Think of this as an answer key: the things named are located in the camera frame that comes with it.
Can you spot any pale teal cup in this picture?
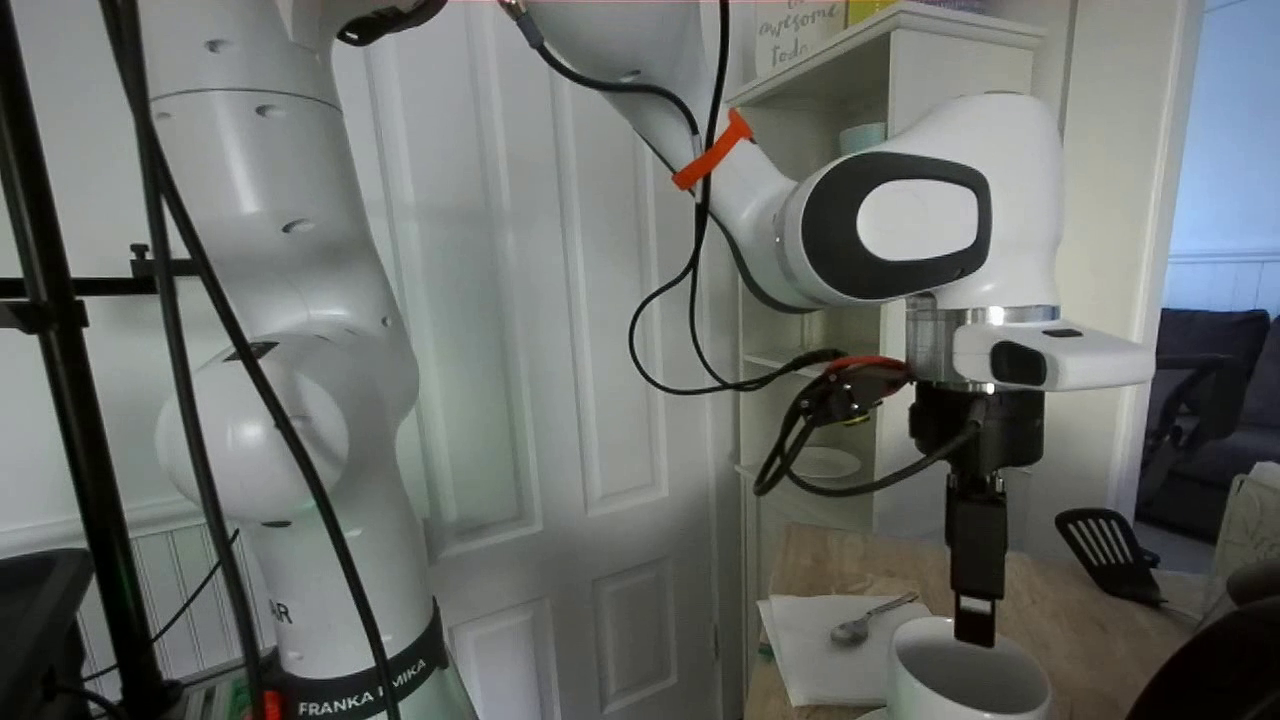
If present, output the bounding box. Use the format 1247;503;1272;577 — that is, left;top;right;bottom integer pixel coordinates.
837;121;889;158

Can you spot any white plate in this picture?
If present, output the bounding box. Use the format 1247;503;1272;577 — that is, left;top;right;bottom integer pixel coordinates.
788;444;864;482

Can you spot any black slotted spatula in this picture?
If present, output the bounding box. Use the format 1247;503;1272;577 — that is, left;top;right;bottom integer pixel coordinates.
1054;506;1168;608

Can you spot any silver spoon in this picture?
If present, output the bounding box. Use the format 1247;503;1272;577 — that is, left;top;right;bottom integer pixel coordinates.
829;591;920;647

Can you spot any dark sofa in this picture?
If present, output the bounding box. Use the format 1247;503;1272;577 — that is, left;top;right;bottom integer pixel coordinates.
1134;307;1280;547

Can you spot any white mug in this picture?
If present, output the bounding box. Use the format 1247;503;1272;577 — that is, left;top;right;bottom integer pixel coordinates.
884;615;1054;720

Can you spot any white paper napkin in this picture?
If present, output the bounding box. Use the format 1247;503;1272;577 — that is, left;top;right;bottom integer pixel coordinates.
756;592;937;710

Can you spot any pale patterned bag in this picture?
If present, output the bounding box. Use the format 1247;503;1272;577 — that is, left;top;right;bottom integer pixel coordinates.
1203;460;1280;623

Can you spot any white shelf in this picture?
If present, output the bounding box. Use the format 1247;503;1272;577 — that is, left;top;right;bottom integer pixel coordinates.
724;0;1048;605

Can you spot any white panel door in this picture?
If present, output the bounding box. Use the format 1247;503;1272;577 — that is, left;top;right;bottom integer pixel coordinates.
330;0;725;720

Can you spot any white sign with lettering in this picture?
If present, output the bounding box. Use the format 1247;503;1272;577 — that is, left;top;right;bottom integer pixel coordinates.
754;0;850;78

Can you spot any stand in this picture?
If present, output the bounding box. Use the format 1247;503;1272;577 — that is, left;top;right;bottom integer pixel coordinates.
0;0;206;720

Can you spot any black box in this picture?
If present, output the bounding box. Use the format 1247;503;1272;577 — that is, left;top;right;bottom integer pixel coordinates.
0;547;97;720

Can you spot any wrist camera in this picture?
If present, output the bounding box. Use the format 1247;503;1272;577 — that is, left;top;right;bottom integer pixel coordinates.
798;354;914;428

